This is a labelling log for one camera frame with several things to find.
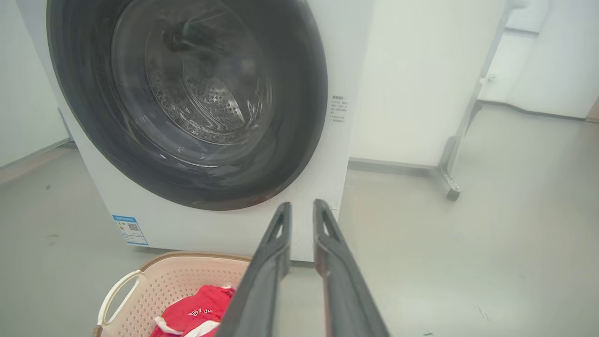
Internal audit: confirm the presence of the white front-load washing machine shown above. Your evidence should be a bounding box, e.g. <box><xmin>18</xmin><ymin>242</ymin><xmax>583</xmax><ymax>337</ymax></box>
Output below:
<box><xmin>17</xmin><ymin>0</ymin><xmax>375</xmax><ymax>263</ymax></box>

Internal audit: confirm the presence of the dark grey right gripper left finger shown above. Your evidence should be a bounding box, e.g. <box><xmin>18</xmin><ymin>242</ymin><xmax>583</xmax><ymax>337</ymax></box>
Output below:
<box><xmin>216</xmin><ymin>202</ymin><xmax>293</xmax><ymax>337</ymax></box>

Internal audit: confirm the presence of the beige perforated laundry basket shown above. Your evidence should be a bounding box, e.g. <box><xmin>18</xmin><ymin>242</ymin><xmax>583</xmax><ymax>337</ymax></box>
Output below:
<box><xmin>92</xmin><ymin>251</ymin><xmax>253</xmax><ymax>337</ymax></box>

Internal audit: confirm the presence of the grey metal partition stand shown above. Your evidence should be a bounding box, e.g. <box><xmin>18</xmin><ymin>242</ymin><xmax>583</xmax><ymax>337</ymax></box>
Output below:
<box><xmin>435</xmin><ymin>0</ymin><xmax>532</xmax><ymax>202</ymax></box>

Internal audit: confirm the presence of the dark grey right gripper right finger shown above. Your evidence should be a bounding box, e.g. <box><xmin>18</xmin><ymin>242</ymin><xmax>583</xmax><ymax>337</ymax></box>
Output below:
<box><xmin>313</xmin><ymin>199</ymin><xmax>391</xmax><ymax>337</ymax></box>

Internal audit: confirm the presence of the red garment with white trim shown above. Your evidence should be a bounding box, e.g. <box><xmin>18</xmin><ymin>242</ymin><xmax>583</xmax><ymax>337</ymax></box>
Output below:
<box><xmin>150</xmin><ymin>285</ymin><xmax>236</xmax><ymax>337</ymax></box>

